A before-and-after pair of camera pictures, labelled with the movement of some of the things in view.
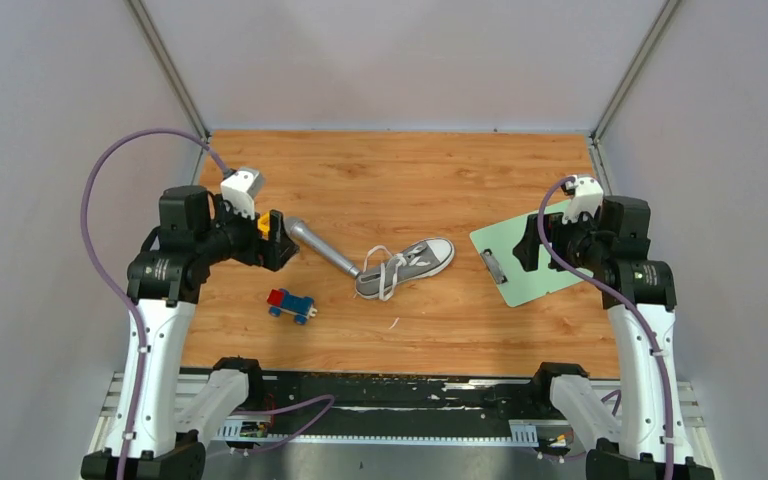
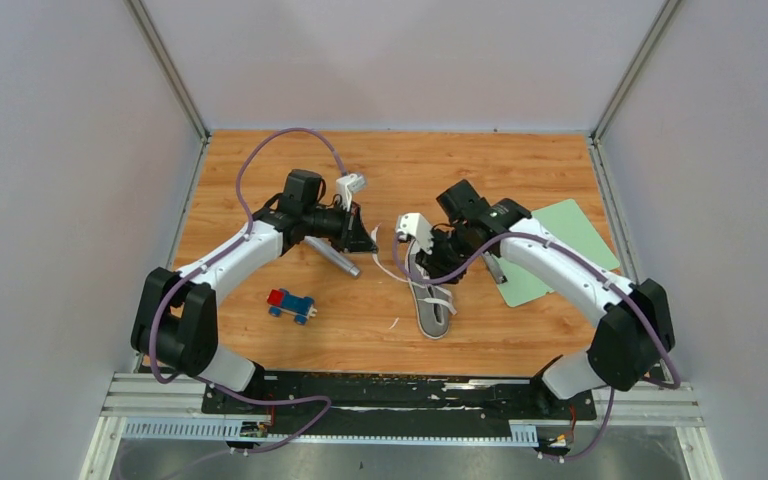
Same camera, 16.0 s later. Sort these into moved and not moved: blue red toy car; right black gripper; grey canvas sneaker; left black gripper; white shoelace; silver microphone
Moved: left black gripper; right black gripper; grey canvas sneaker; white shoelace
Not moved: silver microphone; blue red toy car
